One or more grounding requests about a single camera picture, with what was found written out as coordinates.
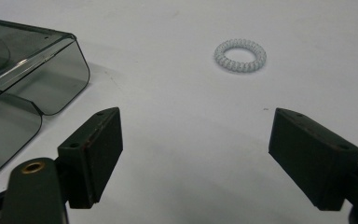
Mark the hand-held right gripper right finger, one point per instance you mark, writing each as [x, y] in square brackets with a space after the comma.
[310, 161]

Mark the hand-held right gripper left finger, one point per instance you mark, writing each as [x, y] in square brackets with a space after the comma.
[90, 161]

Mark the smoky transparent plastic box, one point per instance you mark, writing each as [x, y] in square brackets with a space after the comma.
[28, 77]

